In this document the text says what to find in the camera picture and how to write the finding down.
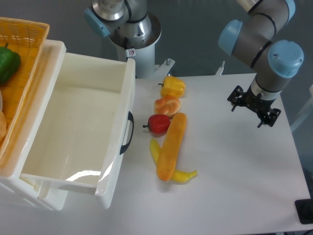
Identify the green bell pepper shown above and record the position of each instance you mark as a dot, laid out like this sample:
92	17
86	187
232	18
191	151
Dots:
9	63

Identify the long orange baguette bread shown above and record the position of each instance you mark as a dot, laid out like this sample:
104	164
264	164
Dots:
170	148

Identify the left grey robot arm base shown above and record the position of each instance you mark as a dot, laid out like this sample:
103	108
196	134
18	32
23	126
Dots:
132	29

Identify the black drawer handle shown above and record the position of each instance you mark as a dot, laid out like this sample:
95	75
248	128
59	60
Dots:
128	133

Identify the yellow banana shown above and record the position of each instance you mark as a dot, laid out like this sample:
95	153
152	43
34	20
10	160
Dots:
178	176

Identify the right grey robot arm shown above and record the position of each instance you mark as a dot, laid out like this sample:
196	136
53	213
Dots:
275	63

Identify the red bell pepper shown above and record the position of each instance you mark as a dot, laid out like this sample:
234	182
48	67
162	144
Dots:
158	123

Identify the orange plastic basket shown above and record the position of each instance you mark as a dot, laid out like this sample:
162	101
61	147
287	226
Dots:
27	38

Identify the black device at table edge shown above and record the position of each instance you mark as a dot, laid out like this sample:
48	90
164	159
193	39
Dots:
304	208

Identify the yellow bell pepper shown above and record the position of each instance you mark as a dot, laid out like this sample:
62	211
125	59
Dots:
172	86

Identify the white open drawer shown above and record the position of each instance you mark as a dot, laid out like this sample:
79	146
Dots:
77	145

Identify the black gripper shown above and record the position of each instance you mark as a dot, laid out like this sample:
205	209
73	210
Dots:
262	108

